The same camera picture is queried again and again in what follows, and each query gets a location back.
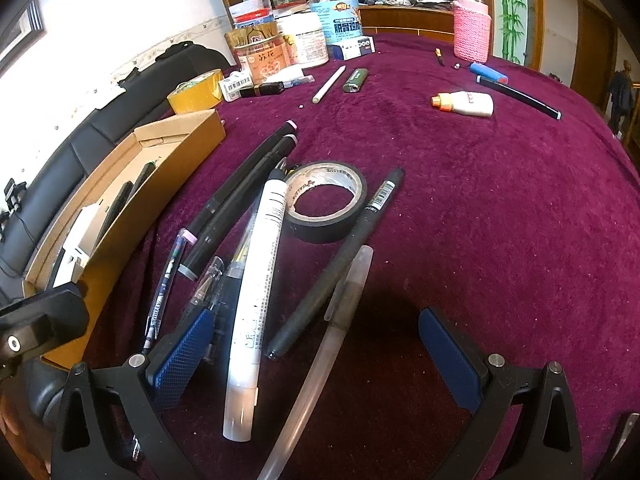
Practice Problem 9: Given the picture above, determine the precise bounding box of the green lighter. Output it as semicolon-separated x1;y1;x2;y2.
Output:
343;68;369;93

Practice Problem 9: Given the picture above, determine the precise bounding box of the wooden door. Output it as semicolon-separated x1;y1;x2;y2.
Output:
570;0;617;112

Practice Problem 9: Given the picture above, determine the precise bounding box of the black electrical tape roll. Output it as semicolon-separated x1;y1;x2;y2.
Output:
285;160;368;244

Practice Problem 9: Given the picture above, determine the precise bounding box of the orange label glass jar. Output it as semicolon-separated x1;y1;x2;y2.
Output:
224;22;292;84

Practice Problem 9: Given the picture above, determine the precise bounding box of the black pen far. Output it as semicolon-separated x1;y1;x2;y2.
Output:
476;75;562;120

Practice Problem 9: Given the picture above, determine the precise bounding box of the cardboard tray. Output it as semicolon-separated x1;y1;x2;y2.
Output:
23;110;226;370

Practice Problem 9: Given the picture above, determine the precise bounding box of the white charger adapter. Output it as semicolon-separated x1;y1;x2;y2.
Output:
48;203;101;288

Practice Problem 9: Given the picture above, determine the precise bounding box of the black marker red cap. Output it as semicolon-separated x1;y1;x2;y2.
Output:
94;181;134;246

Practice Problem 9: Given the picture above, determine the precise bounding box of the blue label plastic jar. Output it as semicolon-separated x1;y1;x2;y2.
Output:
308;0;362;44

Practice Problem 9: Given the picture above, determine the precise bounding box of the small white orange bottle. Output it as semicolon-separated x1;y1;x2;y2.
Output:
431;91;494;117

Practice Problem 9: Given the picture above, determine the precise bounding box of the black lipstick tube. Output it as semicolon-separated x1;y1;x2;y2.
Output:
240;81;285;99

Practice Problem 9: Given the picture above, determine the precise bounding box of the white marker green cap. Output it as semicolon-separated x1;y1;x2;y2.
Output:
130;162;156;197

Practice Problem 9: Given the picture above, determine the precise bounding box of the black gel pen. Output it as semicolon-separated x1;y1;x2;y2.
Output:
264;167;406;360

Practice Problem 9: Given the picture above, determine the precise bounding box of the blue lighter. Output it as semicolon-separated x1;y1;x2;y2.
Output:
470;62;509;84

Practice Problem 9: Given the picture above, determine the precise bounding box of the white cigarette box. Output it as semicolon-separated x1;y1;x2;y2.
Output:
328;36;375;61

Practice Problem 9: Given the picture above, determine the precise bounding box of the black marker pair lower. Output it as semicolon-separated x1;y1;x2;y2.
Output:
178;133;297;281

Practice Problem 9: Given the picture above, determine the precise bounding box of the pink knitted bottle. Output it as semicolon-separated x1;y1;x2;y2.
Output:
451;0;491;63

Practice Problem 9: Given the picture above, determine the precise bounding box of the purple velvet tablecloth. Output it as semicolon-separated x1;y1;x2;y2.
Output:
85;34;639;479

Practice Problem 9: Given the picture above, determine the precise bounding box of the purple clear pen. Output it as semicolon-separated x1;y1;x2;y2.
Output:
141;228;196;356

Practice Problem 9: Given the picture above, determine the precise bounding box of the long white marker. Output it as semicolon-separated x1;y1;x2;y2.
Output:
222;169;288;442

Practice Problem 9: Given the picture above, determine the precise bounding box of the framed picture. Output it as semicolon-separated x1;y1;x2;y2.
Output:
0;0;46;75

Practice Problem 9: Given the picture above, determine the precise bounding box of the translucent white pen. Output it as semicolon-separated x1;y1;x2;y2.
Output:
258;245;373;479

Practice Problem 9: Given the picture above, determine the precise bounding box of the yellow black pen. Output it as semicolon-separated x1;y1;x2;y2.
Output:
182;185;264;365

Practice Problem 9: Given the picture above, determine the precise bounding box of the black marker pair upper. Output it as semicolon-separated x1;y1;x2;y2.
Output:
182;120;298;245

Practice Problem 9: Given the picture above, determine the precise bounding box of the black leather sofa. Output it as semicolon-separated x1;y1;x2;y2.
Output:
1;44;228;304

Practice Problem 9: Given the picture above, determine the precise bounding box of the yellow packing tape roll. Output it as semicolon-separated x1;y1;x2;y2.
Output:
167;68;224;115

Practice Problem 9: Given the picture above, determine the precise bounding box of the white slim pen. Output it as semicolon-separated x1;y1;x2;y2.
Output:
311;65;346;104

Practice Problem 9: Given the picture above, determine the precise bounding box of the black marker pair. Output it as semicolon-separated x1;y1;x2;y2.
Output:
182;120;298;245
178;133;297;281

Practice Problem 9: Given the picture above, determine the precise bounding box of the white medicine jar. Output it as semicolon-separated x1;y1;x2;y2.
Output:
276;11;329;68

